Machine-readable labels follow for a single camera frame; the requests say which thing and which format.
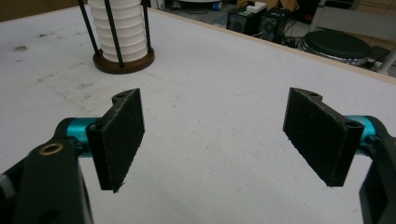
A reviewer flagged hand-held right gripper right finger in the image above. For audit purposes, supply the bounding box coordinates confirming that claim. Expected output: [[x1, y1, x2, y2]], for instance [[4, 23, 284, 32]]
[[282, 87, 379, 188]]

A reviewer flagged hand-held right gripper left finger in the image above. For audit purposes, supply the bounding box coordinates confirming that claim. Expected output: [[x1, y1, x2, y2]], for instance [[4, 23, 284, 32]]
[[64, 88, 146, 194]]

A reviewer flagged brown cup holder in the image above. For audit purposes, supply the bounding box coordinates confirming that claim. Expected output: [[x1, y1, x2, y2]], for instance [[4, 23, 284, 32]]
[[78, 0, 156, 75]]

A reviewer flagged stack of white paper cups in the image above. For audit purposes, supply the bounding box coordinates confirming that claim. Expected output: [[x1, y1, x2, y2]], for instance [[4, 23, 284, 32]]
[[88, 0, 149, 63]]

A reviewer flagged white table mat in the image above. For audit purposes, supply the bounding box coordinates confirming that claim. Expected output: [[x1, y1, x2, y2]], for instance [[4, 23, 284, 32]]
[[0, 6, 396, 224]]

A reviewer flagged black round stool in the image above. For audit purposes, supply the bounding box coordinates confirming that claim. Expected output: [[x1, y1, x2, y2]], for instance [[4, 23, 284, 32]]
[[303, 30, 373, 66]]

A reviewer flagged white box on tower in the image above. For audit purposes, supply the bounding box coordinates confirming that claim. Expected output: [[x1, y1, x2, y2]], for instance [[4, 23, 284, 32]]
[[246, 1, 268, 14]]

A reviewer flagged tangle of black floor cables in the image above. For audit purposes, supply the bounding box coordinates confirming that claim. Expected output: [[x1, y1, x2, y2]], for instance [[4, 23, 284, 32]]
[[281, 22, 309, 49]]

